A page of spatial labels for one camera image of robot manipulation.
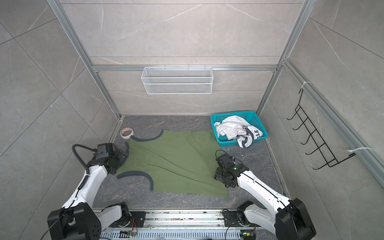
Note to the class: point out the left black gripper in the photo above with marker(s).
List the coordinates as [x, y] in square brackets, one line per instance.
[121, 155]

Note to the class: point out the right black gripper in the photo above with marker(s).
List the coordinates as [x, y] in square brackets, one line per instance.
[218, 175]

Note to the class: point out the green tank top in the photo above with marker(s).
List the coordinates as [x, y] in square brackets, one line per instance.
[176, 162]

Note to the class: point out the teal plastic basket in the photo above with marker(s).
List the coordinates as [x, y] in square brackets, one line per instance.
[250, 116]

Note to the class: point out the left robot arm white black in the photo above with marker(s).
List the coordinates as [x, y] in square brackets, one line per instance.
[76, 220]

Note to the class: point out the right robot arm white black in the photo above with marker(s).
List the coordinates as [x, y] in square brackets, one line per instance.
[285, 218]

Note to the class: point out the white navy tank top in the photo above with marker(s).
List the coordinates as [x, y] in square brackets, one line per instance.
[237, 128]

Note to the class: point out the tape roll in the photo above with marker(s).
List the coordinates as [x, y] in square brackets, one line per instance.
[126, 133]

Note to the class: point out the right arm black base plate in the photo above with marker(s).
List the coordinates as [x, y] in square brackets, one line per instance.
[236, 219]

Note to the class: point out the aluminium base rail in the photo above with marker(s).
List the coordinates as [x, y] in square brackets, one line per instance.
[200, 224]

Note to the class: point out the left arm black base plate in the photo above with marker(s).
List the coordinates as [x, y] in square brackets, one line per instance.
[133, 220]

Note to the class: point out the white wire mesh shelf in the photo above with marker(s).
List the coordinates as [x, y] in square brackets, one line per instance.
[178, 80]

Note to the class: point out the black wire hook rack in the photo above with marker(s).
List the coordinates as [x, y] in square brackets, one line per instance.
[314, 136]

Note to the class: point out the white cable tie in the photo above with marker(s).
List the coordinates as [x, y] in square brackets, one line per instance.
[359, 149]

